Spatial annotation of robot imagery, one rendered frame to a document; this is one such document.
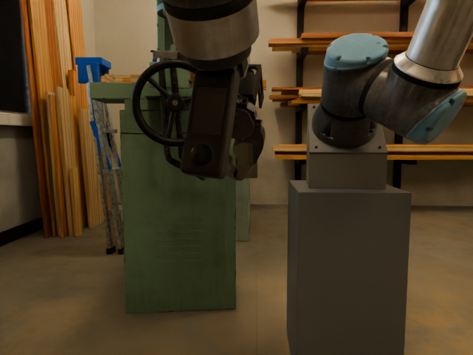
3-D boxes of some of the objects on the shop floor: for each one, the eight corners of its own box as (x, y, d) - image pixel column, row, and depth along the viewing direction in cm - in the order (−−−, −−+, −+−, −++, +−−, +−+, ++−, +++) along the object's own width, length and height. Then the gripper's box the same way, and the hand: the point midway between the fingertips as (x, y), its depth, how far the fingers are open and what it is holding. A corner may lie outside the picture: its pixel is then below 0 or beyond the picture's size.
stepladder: (99, 257, 230) (69, 55, 218) (114, 245, 255) (88, 63, 243) (125, 254, 229) (97, 52, 217) (138, 243, 254) (113, 61, 242)
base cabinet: (123, 314, 152) (117, 134, 145) (144, 265, 209) (141, 134, 202) (236, 309, 156) (236, 134, 149) (226, 263, 214) (226, 134, 206)
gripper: (266, 16, 43) (274, 148, 59) (189, 17, 45) (218, 146, 61) (253, 60, 38) (267, 193, 54) (167, 60, 40) (205, 188, 56)
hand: (236, 177), depth 55 cm, fingers closed
